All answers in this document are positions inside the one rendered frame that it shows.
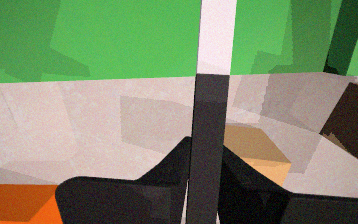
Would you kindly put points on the green flat mat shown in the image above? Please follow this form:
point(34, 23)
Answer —
point(73, 40)

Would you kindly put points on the red putter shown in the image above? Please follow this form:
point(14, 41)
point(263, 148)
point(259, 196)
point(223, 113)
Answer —
point(214, 52)

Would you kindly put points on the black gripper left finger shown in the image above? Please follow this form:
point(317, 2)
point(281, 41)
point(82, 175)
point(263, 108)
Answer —
point(157, 197)

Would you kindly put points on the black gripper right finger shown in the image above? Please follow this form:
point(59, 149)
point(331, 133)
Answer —
point(248, 197)

